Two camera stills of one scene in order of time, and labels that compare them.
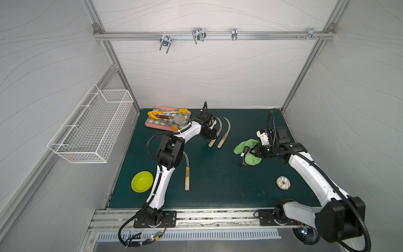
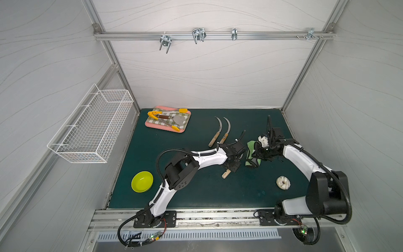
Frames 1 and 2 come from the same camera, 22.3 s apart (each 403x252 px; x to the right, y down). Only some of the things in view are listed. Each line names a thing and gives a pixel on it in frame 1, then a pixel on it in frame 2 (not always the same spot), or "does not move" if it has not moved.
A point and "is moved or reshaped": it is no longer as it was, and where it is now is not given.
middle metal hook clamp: [199, 34] does not move
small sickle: [210, 145] does not move
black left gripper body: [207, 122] → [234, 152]
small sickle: [187, 175] is moved or reshaped
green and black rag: [243, 148] does not move
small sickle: [220, 145] does not move
